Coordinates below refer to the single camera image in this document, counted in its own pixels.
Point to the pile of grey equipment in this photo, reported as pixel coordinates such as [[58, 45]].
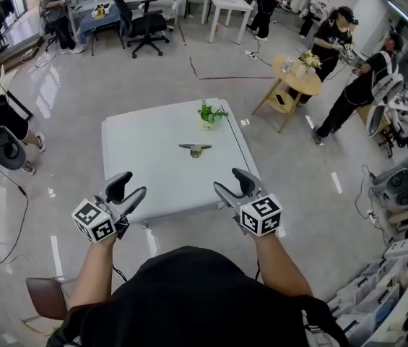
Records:
[[402, 183]]

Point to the table with blue cloth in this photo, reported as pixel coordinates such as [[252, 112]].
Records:
[[90, 22]]

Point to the person's right forearm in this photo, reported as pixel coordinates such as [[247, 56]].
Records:
[[279, 266]]

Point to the black office chair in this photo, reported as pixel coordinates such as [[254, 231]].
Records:
[[146, 24]]

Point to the clear water bottle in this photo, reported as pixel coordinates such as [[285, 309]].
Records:
[[289, 65]]

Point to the brown chair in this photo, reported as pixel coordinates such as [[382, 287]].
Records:
[[46, 298]]

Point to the small metal tool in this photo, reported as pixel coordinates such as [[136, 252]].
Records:
[[195, 152]]

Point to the small potted green plant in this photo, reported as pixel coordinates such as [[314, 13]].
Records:
[[209, 123]]

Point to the black smartphone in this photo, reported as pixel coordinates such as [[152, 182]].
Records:
[[280, 99]]

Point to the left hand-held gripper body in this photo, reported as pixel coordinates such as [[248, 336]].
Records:
[[93, 220]]

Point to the white storage bin rack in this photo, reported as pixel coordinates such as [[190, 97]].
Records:
[[377, 302]]

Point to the round wooden side table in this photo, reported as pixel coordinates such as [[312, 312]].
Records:
[[303, 80]]

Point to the person's black shirt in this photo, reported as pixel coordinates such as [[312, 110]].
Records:
[[203, 302]]

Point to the person's left forearm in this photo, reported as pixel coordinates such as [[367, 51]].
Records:
[[91, 273]]

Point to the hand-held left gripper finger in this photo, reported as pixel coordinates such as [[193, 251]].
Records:
[[117, 188], [133, 199]]

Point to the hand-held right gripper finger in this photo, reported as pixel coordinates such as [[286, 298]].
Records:
[[247, 184], [225, 196]]

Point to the yellow flower bouquet in vase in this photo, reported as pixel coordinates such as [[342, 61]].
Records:
[[310, 60]]

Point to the ceiling strip light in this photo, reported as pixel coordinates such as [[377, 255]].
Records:
[[406, 18]]

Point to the white power strip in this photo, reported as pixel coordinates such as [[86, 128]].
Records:
[[372, 217], [250, 54]]

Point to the wooden step platform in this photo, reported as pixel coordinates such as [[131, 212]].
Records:
[[12, 54]]

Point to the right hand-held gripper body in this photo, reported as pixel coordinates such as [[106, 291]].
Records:
[[261, 215]]

